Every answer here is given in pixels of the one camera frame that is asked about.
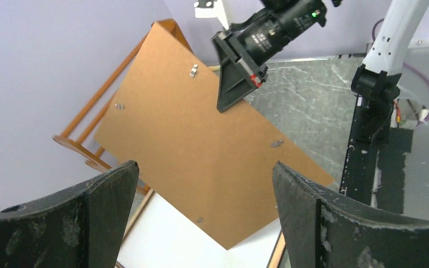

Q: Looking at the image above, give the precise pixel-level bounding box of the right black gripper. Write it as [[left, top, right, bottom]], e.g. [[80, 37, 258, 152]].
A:
[[212, 1, 327, 113]]

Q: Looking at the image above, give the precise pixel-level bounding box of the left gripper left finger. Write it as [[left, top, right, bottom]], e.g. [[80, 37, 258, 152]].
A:
[[0, 160, 139, 267]]

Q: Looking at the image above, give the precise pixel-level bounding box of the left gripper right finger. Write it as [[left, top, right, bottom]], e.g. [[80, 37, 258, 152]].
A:
[[272, 162, 429, 267]]

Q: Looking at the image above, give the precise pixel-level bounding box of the brown cardboard backing board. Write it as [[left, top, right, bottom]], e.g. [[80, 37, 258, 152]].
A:
[[94, 23, 333, 249]]

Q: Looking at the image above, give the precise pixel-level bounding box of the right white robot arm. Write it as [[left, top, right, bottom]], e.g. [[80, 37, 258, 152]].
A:
[[212, 1, 429, 144]]

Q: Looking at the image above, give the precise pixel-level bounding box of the orange wooden shelf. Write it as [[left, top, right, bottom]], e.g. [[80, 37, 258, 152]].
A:
[[52, 18, 195, 196]]

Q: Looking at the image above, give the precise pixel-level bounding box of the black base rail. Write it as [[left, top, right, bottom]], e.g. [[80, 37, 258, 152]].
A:
[[339, 97, 414, 214]]

